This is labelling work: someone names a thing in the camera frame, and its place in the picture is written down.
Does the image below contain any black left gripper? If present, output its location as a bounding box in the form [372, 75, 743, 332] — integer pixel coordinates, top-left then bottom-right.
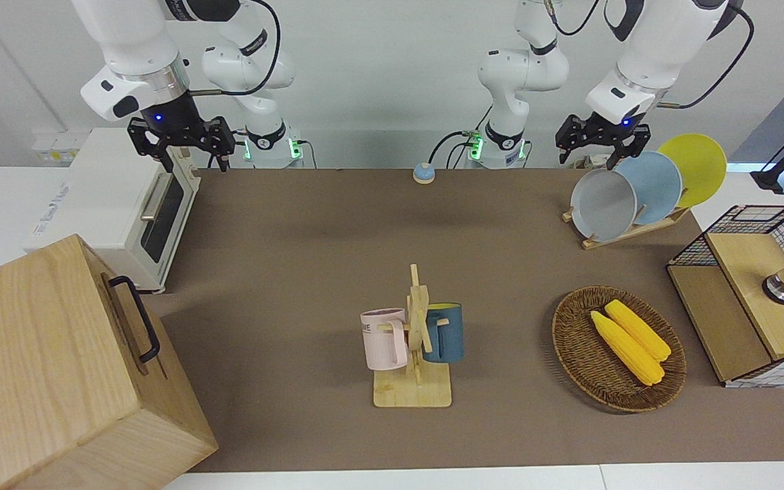
[556, 111, 652, 172]

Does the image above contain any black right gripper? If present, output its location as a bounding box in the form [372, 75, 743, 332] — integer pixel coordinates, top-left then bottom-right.
[127, 91, 237, 174]

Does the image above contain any gray plate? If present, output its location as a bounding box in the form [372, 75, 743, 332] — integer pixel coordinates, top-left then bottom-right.
[570, 169, 638, 242]

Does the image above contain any light blue plate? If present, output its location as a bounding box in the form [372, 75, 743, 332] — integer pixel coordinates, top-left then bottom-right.
[613, 151, 683, 226]

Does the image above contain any wooden plate rack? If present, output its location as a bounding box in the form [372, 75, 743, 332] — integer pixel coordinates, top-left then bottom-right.
[562, 204, 692, 250]

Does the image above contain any yellow plate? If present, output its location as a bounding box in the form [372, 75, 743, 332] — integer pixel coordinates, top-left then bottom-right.
[657, 133, 728, 209]

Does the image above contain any wooden mug rack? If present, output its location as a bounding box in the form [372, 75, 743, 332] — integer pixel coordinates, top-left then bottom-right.
[373, 264, 453, 409]

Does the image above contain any white toaster oven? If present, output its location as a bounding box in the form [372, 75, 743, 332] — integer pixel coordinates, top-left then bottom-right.
[22, 128, 202, 294]

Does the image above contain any brown table mat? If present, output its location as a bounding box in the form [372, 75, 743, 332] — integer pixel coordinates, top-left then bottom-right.
[159, 168, 784, 474]

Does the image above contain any wooden step shelf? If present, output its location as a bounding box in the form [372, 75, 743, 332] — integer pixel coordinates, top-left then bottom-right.
[668, 231, 784, 382]

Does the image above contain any yellow corn cob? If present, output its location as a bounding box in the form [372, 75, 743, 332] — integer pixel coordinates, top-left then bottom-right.
[591, 311, 666, 387]
[604, 299, 672, 362]

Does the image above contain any brown wicker basket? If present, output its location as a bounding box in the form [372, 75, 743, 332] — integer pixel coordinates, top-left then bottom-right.
[552, 286, 687, 414]

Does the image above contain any dark blue mug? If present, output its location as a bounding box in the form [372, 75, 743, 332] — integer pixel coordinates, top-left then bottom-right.
[423, 303, 465, 363]

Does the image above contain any large wooden box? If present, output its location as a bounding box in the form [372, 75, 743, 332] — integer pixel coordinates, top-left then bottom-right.
[0, 235, 219, 490]

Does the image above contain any pink mug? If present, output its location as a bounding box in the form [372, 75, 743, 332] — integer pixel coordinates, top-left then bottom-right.
[361, 308, 410, 372]

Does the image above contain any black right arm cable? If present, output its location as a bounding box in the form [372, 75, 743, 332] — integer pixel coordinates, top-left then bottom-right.
[188, 0, 282, 97]

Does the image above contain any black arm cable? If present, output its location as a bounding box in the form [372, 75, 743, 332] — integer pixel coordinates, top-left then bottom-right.
[188, 0, 282, 97]
[657, 3, 755, 110]

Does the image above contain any white wall outlet box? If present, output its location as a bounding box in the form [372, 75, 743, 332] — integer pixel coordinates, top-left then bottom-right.
[31, 131, 91, 164]

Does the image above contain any black base cable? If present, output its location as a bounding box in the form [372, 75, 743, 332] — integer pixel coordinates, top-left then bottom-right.
[429, 105, 496, 171]

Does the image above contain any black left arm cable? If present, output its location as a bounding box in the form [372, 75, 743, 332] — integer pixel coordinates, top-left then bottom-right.
[657, 3, 755, 110]

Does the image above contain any black box handle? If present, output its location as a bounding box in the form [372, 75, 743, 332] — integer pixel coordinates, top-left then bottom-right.
[108, 276, 161, 365]

